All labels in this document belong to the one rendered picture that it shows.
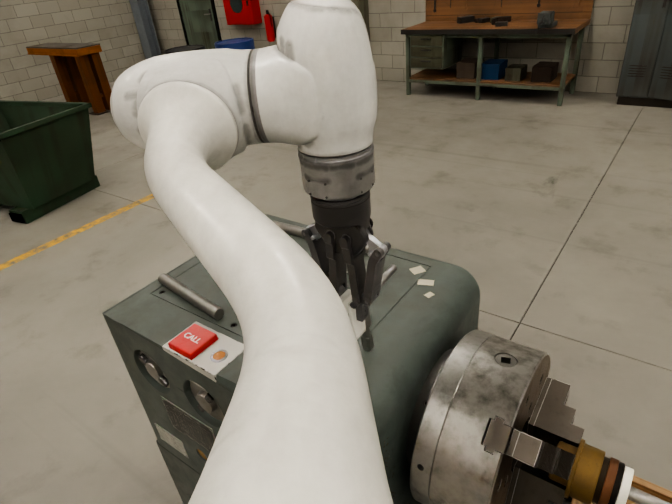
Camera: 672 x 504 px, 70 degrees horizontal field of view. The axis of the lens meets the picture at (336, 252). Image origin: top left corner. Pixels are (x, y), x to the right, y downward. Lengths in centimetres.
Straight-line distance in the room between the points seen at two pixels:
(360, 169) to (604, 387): 218
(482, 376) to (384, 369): 15
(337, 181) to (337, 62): 13
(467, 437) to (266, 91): 54
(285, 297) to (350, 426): 8
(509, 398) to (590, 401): 177
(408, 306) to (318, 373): 65
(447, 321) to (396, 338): 12
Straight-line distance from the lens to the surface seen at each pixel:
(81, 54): 873
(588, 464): 87
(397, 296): 90
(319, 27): 51
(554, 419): 93
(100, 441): 262
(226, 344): 85
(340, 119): 52
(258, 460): 20
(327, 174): 55
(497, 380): 79
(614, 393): 260
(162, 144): 46
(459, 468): 78
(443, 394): 78
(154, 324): 95
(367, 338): 77
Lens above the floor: 180
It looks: 31 degrees down
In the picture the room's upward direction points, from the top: 6 degrees counter-clockwise
